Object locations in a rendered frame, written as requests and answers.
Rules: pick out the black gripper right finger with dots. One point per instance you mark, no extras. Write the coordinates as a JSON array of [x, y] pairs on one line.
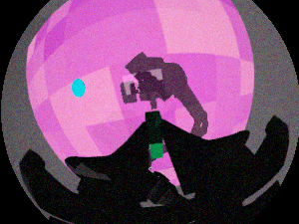
[[191, 155]]

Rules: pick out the cyan circle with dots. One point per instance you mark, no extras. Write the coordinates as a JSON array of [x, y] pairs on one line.
[[78, 87]]

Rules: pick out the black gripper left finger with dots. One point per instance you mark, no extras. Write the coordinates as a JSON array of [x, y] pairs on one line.
[[128, 165]]

